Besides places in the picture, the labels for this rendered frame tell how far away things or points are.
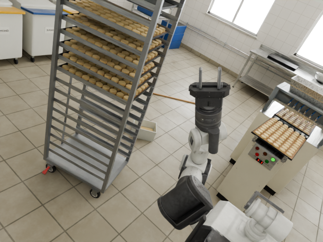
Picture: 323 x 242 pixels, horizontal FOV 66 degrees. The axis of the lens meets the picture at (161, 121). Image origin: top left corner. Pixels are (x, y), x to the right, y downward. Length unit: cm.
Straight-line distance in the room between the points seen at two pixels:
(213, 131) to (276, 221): 31
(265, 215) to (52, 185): 200
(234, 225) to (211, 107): 36
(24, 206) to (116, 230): 76
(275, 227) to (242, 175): 186
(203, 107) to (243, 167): 184
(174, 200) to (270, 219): 28
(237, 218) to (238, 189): 187
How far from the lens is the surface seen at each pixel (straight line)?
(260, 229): 81
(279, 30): 630
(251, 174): 258
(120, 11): 156
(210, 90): 76
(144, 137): 310
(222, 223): 81
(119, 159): 257
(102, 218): 232
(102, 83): 183
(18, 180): 252
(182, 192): 82
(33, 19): 397
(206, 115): 79
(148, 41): 148
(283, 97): 307
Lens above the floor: 194
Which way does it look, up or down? 33 degrees down
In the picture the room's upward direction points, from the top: 22 degrees clockwise
